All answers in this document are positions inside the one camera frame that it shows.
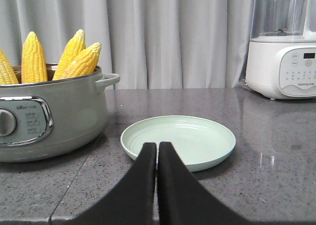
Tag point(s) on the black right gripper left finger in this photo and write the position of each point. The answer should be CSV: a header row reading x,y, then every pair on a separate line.
x,y
130,202

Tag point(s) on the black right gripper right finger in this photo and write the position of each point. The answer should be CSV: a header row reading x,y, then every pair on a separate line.
x,y
182,200

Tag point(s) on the pale frosted corn cob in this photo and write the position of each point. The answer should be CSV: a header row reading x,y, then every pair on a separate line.
x,y
84,63

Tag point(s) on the yellow corn cob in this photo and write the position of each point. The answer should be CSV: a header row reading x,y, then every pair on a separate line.
x,y
33,64
7,74
74,46

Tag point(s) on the light green plate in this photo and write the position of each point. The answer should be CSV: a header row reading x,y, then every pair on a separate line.
x,y
200,143

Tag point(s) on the green electric cooking pot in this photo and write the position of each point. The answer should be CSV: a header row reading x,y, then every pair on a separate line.
x,y
46,119

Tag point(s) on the grey curtain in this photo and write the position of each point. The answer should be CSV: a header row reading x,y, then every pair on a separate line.
x,y
151,44

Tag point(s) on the white blender appliance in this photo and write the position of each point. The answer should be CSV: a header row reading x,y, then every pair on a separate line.
x,y
281,62

